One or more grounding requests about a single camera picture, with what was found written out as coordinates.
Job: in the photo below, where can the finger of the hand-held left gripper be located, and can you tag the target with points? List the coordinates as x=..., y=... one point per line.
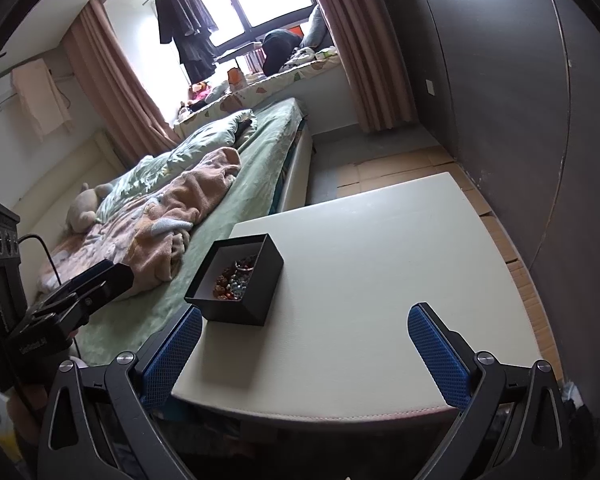
x=87, y=275
x=112, y=282

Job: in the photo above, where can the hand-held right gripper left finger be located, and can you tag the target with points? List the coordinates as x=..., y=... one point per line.
x=172, y=355

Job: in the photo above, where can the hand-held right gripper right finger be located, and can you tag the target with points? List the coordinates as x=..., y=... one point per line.
x=440, y=355

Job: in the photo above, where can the black jewelry box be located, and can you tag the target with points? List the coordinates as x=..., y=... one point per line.
x=260, y=292

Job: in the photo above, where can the pink fleece blanket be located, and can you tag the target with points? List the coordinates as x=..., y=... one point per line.
x=145, y=230

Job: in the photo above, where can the grey plush toy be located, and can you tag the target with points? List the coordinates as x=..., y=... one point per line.
x=82, y=210

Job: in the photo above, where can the black cloth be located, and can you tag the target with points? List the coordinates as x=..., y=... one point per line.
x=587, y=425

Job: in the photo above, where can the light floral quilt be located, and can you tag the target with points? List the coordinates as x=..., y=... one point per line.
x=205, y=140

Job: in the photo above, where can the bed with green blanket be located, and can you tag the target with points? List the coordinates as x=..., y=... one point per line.
x=260, y=170

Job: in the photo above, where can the hanging pink towel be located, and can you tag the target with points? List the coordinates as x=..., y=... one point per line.
x=37, y=95

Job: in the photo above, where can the pink curtain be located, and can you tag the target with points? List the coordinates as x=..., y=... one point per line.
x=115, y=85

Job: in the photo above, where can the cardboard floor sheets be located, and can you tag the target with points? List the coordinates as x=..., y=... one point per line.
x=395, y=160

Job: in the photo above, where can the pink plush toy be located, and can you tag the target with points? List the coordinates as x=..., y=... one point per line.
x=200, y=94

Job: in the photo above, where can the orange box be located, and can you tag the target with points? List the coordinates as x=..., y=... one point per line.
x=235, y=78

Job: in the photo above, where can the patterned window seat cushion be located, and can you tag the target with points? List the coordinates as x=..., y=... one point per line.
x=280, y=82

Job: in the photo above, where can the pink box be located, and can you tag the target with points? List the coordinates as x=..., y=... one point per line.
x=256, y=62

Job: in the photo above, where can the grey wardrobe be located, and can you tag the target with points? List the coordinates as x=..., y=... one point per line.
x=505, y=85

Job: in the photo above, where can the hanging black clothes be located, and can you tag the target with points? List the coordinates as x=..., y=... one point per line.
x=180, y=10

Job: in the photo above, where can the dark backpack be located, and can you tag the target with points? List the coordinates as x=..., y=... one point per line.
x=280, y=50

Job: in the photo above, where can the brown curtain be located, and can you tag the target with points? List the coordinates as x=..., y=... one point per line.
x=370, y=50

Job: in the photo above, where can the grey pillow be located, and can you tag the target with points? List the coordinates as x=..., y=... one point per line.
x=317, y=30

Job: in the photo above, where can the cream bed frame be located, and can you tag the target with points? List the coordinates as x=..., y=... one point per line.
x=297, y=175

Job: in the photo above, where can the white wall socket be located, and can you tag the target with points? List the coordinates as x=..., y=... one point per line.
x=430, y=87

